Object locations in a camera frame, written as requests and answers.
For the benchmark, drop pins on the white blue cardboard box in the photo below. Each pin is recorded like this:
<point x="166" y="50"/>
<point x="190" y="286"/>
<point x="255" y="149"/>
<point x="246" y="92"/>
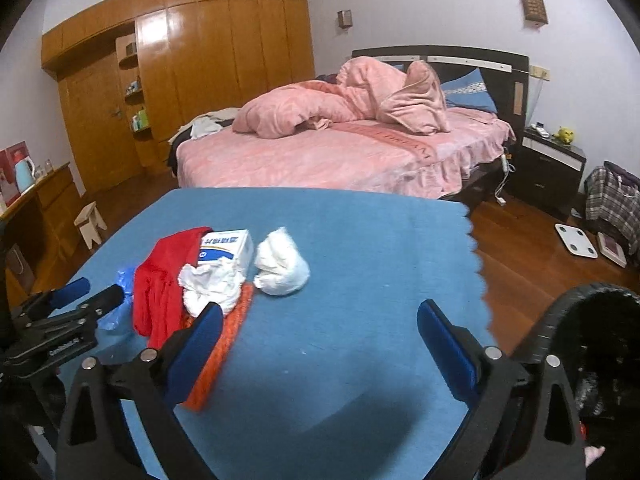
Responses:
<point x="237" y="246"/>

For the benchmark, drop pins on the wooden wardrobe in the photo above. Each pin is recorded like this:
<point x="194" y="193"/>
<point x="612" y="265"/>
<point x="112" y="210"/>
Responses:
<point x="131" y="72"/>

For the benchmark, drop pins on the wall power socket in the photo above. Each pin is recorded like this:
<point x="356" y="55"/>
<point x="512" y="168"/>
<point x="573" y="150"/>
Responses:
<point x="539" y="72"/>

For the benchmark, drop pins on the yellow plush toy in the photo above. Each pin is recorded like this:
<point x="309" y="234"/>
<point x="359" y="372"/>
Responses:
<point x="565" y="136"/>

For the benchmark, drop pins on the red gift box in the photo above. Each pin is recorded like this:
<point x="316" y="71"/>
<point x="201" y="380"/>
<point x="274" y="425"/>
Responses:
<point x="9" y="190"/>

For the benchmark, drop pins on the plaid bag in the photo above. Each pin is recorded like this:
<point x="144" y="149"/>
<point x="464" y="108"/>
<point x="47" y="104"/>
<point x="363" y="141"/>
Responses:
<point x="612" y="195"/>

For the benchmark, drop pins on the red knit glove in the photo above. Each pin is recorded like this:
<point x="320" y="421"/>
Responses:
<point x="157" y="296"/>

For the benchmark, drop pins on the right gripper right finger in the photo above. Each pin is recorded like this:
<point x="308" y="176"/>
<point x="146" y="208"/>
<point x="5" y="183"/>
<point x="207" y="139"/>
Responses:
<point x="521" y="421"/>

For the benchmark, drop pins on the blue thermos kettle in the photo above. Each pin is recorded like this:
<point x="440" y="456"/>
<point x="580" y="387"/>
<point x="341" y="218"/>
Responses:
<point x="24" y="170"/>

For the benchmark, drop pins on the orange foam fruit net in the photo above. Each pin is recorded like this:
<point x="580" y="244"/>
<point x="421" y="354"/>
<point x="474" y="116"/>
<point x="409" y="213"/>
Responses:
<point x="199" y="394"/>

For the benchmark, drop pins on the black lined trash bin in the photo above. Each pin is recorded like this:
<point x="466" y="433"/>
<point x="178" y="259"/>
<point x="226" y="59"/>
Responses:
<point x="594" y="330"/>

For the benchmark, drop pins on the wooden sideboard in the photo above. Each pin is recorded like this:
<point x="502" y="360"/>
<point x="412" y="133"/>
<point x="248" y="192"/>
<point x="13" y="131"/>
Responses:
<point x="41" y="225"/>

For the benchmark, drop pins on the black white nightstand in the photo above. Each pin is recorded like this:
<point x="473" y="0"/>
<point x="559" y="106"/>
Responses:
<point x="547" y="173"/>

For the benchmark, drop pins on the white tissue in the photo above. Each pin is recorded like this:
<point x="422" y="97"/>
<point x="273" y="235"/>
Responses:
<point x="218" y="282"/>

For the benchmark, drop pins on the person's hand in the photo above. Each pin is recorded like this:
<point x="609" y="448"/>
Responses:
<point x="593" y="453"/>

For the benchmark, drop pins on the pink framed scale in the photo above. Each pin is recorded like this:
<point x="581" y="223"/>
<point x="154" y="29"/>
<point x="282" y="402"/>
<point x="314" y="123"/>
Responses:
<point x="611" y="249"/>

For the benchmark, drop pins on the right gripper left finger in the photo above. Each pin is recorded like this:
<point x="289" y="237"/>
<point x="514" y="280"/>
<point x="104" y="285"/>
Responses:
<point x="95" y="441"/>

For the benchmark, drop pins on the pink crumpled duvet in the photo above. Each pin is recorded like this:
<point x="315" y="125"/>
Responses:
<point x="364" y="89"/>

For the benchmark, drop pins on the clothes pile on bed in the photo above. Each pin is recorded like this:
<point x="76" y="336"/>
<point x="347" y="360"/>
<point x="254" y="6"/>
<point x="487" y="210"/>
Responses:
<point x="199" y="127"/>

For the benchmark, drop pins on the pink bed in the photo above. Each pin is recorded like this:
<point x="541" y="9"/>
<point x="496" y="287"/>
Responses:
<point x="363" y="156"/>

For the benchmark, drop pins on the wall lamp near bed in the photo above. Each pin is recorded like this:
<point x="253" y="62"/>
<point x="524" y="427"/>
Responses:
<point x="534" y="12"/>

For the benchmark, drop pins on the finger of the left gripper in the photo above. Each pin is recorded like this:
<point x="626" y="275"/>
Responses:
<point x="91" y="308"/>
<point x="44" y="303"/>

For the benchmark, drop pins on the white tissue ball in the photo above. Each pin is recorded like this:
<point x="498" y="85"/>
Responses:
<point x="281" y="269"/>

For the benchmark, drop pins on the far wall lamp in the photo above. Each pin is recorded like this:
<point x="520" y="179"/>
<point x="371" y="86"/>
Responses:
<point x="344" y="19"/>

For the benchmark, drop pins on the white bathroom scale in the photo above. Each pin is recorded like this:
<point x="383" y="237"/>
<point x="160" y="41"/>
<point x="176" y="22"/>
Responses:
<point x="576" y="241"/>

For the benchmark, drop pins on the blue pillow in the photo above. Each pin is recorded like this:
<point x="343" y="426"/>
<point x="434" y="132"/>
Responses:
<point x="469" y="91"/>

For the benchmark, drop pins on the small white wooden stool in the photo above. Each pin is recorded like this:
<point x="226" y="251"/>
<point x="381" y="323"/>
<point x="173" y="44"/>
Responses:
<point x="90" y="223"/>

